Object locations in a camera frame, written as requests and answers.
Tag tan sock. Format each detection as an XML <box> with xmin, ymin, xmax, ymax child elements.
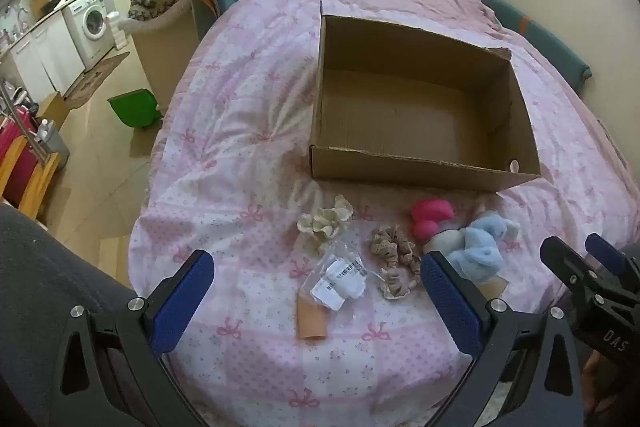
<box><xmin>296</xmin><ymin>294</ymin><xmax>331</xmax><ymax>340</ymax></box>

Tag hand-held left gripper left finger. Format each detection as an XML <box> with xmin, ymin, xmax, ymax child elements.
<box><xmin>50</xmin><ymin>249</ymin><xmax>216</xmax><ymax>427</ymax></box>

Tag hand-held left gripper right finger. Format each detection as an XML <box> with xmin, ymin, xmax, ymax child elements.
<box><xmin>420</xmin><ymin>251</ymin><xmax>586</xmax><ymax>427</ymax></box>

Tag light blue fluffy plush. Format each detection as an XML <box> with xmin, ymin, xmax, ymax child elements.
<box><xmin>447</xmin><ymin>214</ymin><xmax>521</xmax><ymax>283</ymax></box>

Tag white soft piece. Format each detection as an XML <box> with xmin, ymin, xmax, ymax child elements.
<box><xmin>422</xmin><ymin>229</ymin><xmax>468</xmax><ymax>255</ymax></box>

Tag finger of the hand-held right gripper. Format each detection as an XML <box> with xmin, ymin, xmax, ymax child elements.
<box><xmin>539</xmin><ymin>235</ymin><xmax>601</xmax><ymax>308</ymax></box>
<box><xmin>585</xmin><ymin>233</ymin><xmax>639</xmax><ymax>291</ymax></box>

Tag wooden chair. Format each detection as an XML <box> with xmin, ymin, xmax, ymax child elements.
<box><xmin>0</xmin><ymin>134</ymin><xmax>61</xmax><ymax>220</ymax></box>

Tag pink soft toy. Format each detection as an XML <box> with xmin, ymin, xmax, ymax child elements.
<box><xmin>410</xmin><ymin>198</ymin><xmax>456</xmax><ymax>239</ymax></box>

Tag small brown cardboard box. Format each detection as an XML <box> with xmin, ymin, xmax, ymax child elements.
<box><xmin>37</xmin><ymin>91</ymin><xmax>68</xmax><ymax>128</ymax></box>

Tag grey bin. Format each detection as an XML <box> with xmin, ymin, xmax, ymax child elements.
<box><xmin>36</xmin><ymin>120</ymin><xmax>71</xmax><ymax>170</ymax></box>

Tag red suitcase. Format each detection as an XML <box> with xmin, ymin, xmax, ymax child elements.
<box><xmin>0</xmin><ymin>104</ymin><xmax>38</xmax><ymax>203</ymax></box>

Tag beige armchair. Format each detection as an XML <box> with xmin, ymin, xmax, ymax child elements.
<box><xmin>122</xmin><ymin>2</ymin><xmax>201</xmax><ymax>115</ymax></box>

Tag white washing machine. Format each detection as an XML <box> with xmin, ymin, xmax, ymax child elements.
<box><xmin>64</xmin><ymin>0</ymin><xmax>117</xmax><ymax>60</ymax></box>

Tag green plastic bin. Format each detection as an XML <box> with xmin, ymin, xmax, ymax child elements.
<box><xmin>107</xmin><ymin>88</ymin><xmax>163</xmax><ymax>130</ymax></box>

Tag pink bow print quilt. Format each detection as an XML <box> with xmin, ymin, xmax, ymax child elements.
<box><xmin>127</xmin><ymin>0</ymin><xmax>640</xmax><ymax>427</ymax></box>

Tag white kitchen cabinets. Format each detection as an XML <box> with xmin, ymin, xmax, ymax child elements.
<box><xmin>10</xmin><ymin>10</ymin><xmax>86</xmax><ymax>93</ymax></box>

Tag teal cushion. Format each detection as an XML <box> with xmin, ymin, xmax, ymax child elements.
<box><xmin>481</xmin><ymin>0</ymin><xmax>592</xmax><ymax>80</ymax></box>

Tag clear plastic packet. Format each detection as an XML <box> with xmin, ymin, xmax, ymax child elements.
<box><xmin>298</xmin><ymin>242</ymin><xmax>368</xmax><ymax>313</ymax></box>

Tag cream scrunchie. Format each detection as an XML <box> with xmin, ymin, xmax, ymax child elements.
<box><xmin>297</xmin><ymin>194</ymin><xmax>354</xmax><ymax>253</ymax></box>

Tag brown door mat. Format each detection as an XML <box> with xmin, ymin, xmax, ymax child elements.
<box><xmin>62</xmin><ymin>51</ymin><xmax>131</xmax><ymax>110</ymax></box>

